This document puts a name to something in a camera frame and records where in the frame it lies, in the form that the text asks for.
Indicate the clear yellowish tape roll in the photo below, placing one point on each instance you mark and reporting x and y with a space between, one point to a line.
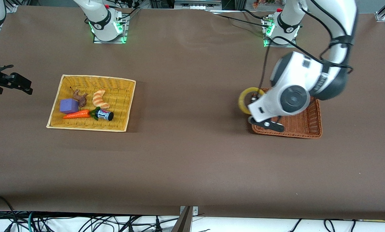
242 103

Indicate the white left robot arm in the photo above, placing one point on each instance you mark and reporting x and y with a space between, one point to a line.
292 80

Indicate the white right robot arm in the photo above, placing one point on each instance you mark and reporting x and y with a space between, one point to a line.
99 19

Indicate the purple foam cube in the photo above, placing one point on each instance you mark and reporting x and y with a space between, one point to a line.
68 106

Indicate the brown wicker basket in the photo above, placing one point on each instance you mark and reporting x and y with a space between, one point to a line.
305 125

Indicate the brown ginger root toy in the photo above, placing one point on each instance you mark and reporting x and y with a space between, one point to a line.
81 98

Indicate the orange toy carrot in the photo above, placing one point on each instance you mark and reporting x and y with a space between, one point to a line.
76 114

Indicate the toy croissant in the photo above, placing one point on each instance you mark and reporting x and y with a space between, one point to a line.
99 98

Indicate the small black can blue label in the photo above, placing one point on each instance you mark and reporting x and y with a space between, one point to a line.
104 115

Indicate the brown table cover sheet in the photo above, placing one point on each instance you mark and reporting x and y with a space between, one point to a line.
192 161

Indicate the yellow wicker tray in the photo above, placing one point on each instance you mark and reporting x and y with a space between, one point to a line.
121 119

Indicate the grey power strip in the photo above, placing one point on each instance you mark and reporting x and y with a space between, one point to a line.
197 4

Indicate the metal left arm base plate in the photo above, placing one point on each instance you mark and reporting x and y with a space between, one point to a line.
266 43

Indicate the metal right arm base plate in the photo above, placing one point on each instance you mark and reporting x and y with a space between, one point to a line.
125 32

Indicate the metal table edge bracket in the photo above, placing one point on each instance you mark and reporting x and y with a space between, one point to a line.
195 211

